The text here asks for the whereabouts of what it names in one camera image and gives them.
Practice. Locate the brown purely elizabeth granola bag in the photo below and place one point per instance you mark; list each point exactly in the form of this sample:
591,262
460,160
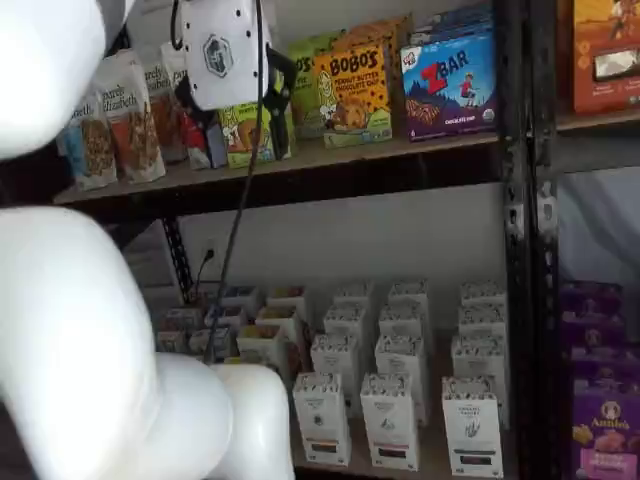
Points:
160,100

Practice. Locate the green Bobo's apple pie box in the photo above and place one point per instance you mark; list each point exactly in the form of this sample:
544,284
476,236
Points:
245,135
315,42
305,100

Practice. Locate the orange purely elizabeth granola bag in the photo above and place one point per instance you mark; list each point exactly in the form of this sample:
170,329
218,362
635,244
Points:
132,125

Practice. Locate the purple Annie's box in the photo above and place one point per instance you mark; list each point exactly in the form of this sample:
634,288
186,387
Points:
605,430
590,302
597,350

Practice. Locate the black metal shelving rack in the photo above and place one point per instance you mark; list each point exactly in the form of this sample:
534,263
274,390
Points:
545,300
515,250

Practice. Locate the white box with pink strip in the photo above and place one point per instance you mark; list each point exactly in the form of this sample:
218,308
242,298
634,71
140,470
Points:
390,420

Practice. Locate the red purely elizabeth granola bag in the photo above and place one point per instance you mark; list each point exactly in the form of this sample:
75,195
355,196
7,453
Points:
192,135

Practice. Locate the white box with dark strip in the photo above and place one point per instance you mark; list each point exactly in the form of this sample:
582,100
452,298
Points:
472,425

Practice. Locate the blue purely elizabeth granola bag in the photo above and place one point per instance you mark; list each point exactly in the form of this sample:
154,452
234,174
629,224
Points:
92,145

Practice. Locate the white box with food picture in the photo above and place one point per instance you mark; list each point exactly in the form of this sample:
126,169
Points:
260,345
231,316
172,341
222,340
280,316
241,295
287,295
182,318

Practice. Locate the orange snack box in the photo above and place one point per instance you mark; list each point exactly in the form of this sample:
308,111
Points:
605,55

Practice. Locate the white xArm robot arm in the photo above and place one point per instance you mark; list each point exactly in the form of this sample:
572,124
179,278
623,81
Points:
75,325

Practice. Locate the blue Z Bar box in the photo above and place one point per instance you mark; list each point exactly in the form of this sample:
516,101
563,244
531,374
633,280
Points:
455,25
450,85

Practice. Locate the orange Bobo's peanut butter box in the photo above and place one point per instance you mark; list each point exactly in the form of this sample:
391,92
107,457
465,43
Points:
380,32
352,95

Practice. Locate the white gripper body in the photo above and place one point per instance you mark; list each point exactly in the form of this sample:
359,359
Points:
225,55

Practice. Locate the white box with yellow strip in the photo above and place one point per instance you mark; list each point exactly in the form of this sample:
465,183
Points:
320,415

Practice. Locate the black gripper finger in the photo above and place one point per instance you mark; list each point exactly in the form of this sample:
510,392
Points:
281,135
280,60

